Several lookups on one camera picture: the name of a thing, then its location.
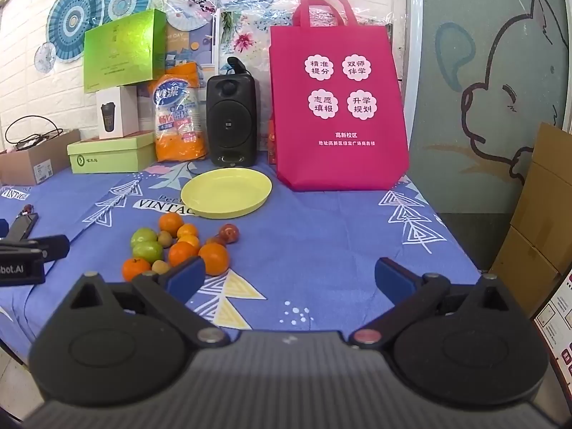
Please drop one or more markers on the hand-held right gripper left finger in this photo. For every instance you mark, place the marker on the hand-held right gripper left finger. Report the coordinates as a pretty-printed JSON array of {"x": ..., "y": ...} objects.
[{"x": 187, "y": 277}]

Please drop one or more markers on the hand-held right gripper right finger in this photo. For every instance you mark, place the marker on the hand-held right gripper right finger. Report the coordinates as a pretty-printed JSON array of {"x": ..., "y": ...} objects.
[{"x": 393, "y": 277}]

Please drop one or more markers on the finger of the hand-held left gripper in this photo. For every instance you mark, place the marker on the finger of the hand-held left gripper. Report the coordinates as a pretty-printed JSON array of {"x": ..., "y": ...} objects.
[
  {"x": 49, "y": 246},
  {"x": 20, "y": 227}
]

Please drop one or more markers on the medium orange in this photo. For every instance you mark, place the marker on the medium orange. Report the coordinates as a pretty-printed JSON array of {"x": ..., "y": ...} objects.
[
  {"x": 179, "y": 254},
  {"x": 136, "y": 269},
  {"x": 171, "y": 222}
]

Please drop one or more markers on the brown kiwi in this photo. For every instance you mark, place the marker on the brown kiwi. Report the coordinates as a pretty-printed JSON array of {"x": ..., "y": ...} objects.
[
  {"x": 164, "y": 238},
  {"x": 160, "y": 267}
]

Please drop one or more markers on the large orange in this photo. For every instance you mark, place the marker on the large orange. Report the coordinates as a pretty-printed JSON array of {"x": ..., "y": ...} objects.
[{"x": 213, "y": 258}]

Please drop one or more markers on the small orange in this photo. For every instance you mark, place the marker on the small orange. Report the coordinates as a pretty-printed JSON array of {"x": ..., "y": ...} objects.
[
  {"x": 187, "y": 230},
  {"x": 191, "y": 241}
]

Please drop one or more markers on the green apple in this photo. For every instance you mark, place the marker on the green apple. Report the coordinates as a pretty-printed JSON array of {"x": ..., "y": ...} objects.
[
  {"x": 147, "y": 252},
  {"x": 143, "y": 236}
]

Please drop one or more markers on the small red apple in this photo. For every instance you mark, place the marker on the small red apple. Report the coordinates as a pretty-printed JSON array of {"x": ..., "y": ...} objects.
[{"x": 229, "y": 233}]

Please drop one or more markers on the yellow plate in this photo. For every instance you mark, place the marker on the yellow plate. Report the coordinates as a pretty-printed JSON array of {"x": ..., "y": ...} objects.
[{"x": 225, "y": 194}]

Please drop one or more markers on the brown cardboard box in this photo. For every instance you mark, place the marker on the brown cardboard box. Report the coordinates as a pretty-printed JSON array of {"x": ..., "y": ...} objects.
[
  {"x": 536, "y": 214},
  {"x": 31, "y": 165}
]

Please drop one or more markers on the blue patterned tablecloth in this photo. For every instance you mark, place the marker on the blue patterned tablecloth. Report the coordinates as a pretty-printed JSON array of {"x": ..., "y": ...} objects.
[{"x": 313, "y": 254}]

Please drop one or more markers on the pale green shoe box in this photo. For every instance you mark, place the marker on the pale green shoe box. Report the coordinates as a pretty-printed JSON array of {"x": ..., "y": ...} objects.
[{"x": 111, "y": 154}]

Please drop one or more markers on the white cup box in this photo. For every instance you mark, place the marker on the white cup box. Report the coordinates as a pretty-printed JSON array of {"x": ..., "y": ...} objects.
[{"x": 114, "y": 111}]

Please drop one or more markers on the red printed box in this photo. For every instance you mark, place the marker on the red printed box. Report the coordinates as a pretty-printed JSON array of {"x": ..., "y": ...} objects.
[{"x": 272, "y": 143}]

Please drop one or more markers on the orange white snack bag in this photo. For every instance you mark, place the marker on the orange white snack bag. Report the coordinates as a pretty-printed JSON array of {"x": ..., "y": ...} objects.
[{"x": 178, "y": 116}]

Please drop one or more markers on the black speaker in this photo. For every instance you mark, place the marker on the black speaker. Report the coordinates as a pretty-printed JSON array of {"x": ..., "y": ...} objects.
[{"x": 231, "y": 116}]

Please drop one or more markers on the small pale paper fan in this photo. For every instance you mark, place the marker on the small pale paper fan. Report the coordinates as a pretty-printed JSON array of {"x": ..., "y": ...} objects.
[{"x": 44, "y": 58}]

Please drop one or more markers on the pink tote bag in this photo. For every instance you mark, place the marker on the pink tote bag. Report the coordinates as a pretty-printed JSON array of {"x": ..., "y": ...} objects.
[{"x": 339, "y": 111}]

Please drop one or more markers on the white printed leaflet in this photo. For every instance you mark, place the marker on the white printed leaflet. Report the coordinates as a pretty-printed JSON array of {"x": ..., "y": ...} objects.
[{"x": 558, "y": 330}]

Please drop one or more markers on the bright green gift box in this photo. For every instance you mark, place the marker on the bright green gift box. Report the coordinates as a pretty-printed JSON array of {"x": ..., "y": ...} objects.
[{"x": 120, "y": 51}]

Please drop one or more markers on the large teal paper fan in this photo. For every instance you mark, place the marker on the large teal paper fan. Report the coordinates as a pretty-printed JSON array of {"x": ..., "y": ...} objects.
[{"x": 71, "y": 20}]

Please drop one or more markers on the desk calendar card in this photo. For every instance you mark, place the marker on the desk calendar card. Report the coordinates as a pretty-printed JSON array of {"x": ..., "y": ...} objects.
[{"x": 183, "y": 44}]

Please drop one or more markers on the floral plastic sheet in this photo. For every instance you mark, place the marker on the floral plastic sheet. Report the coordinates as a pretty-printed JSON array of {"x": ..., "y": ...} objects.
[{"x": 243, "y": 40}]

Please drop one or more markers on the white blossom paper fan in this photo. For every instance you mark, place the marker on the white blossom paper fan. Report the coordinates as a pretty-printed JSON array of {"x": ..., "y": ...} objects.
[{"x": 192, "y": 2}]

